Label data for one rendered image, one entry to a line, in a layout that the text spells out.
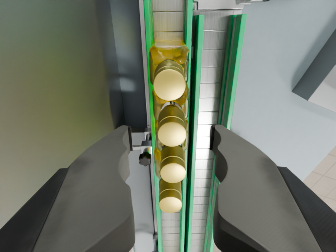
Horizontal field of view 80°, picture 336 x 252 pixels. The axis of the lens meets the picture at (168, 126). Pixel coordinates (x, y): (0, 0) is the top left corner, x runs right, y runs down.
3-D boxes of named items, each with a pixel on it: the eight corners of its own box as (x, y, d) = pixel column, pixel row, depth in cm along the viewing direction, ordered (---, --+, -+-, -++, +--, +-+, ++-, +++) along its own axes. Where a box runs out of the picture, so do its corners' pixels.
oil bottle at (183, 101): (157, 63, 47) (150, 93, 28) (181, 63, 47) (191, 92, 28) (158, 87, 50) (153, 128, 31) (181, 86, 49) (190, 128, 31)
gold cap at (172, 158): (160, 144, 29) (158, 163, 25) (184, 143, 29) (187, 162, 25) (161, 163, 31) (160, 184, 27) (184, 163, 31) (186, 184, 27)
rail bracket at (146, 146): (129, 125, 55) (118, 154, 43) (154, 125, 55) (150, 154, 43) (130, 138, 57) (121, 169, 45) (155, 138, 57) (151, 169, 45)
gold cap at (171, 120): (157, 106, 26) (156, 121, 22) (185, 106, 26) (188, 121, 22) (159, 130, 28) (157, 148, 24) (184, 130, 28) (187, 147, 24)
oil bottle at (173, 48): (155, 36, 44) (146, 48, 25) (181, 36, 44) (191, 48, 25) (156, 63, 47) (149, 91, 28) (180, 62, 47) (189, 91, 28)
